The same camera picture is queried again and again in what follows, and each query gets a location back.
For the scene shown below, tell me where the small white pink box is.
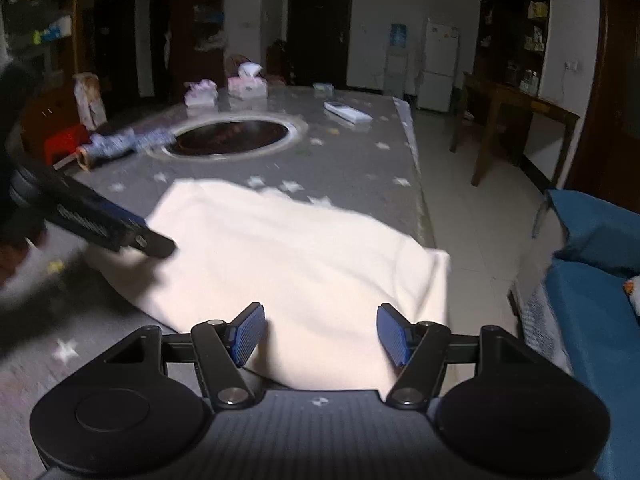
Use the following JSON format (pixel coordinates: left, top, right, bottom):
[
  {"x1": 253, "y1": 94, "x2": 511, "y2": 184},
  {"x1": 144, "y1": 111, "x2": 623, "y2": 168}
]
[{"x1": 184, "y1": 79, "x2": 218, "y2": 107}]

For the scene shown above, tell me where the red plastic stool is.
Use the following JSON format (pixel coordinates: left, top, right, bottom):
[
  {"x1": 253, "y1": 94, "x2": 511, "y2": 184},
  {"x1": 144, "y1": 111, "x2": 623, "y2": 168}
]
[{"x1": 43, "y1": 124, "x2": 90, "y2": 166}]

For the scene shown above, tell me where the blue knit work glove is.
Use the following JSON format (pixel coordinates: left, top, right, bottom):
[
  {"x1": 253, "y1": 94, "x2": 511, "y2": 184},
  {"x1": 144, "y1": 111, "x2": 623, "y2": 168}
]
[{"x1": 76, "y1": 128, "x2": 176, "y2": 170}]

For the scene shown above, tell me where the white paper bag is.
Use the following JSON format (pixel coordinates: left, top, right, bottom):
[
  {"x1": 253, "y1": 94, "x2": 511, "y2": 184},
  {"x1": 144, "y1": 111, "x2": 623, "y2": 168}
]
[{"x1": 74, "y1": 73, "x2": 107, "y2": 132}]

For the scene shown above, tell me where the small green packet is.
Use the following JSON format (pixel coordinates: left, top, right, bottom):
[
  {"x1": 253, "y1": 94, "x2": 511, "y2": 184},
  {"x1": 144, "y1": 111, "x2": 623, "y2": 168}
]
[{"x1": 312, "y1": 82, "x2": 334, "y2": 99}]

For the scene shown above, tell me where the pink tissue box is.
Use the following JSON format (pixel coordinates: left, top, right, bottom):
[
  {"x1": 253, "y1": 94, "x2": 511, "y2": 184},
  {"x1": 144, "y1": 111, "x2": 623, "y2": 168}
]
[{"x1": 227, "y1": 62, "x2": 268, "y2": 100}]

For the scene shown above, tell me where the dark shelf cabinet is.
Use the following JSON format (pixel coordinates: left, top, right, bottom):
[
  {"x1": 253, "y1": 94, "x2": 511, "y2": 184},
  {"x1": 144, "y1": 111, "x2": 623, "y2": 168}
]
[{"x1": 473, "y1": 0, "x2": 551, "y2": 90}]

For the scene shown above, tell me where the white refrigerator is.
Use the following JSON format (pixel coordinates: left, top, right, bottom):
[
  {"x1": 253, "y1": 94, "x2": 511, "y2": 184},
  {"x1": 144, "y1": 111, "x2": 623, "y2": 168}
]
[{"x1": 418, "y1": 20, "x2": 460, "y2": 113}]

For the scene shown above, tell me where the glass kettle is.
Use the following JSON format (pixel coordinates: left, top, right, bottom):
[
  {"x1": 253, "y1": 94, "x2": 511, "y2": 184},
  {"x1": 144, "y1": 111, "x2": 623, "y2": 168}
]
[{"x1": 520, "y1": 70, "x2": 539, "y2": 96}]

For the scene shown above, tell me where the black smartphone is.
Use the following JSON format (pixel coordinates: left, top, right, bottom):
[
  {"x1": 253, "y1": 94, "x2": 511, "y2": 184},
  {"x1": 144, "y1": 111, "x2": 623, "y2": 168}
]
[{"x1": 52, "y1": 153, "x2": 78, "y2": 171}]

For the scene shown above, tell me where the round induction cooktop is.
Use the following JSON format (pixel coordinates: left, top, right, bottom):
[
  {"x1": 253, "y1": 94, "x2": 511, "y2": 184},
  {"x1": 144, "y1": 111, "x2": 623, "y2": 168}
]
[{"x1": 146, "y1": 112, "x2": 309, "y2": 162}]

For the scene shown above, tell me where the water dispenser with bottle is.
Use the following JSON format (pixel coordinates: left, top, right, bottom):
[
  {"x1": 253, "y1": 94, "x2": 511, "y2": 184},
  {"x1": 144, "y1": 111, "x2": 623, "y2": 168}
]
[{"x1": 383, "y1": 23, "x2": 408, "y2": 99}]

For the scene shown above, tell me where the blue sofa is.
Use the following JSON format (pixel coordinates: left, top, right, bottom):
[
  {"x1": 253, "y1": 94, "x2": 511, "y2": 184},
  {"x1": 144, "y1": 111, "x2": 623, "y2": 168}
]
[{"x1": 506, "y1": 187, "x2": 640, "y2": 480}]

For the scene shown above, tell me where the white remote control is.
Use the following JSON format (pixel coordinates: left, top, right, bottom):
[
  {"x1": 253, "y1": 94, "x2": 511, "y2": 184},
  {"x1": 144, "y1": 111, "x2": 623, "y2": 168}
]
[{"x1": 323, "y1": 101, "x2": 373, "y2": 125}]

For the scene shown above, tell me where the butterfly pattern pillow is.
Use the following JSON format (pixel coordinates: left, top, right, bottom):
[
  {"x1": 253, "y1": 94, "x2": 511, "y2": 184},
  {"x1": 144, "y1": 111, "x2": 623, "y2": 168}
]
[{"x1": 623, "y1": 275, "x2": 640, "y2": 318}]

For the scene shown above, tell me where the dark wooden door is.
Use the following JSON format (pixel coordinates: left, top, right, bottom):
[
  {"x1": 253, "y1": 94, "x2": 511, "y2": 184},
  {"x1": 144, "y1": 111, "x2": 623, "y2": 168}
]
[{"x1": 286, "y1": 0, "x2": 352, "y2": 89}]

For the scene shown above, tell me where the cream sweatshirt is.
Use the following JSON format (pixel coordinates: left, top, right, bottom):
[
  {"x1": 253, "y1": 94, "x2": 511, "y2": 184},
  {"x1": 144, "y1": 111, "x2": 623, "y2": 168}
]
[{"x1": 87, "y1": 179, "x2": 450, "y2": 393}]

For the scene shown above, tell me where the dark wooden side table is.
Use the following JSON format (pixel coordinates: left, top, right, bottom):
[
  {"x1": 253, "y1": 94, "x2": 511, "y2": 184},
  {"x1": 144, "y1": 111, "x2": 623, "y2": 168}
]
[{"x1": 449, "y1": 73, "x2": 579, "y2": 190}]

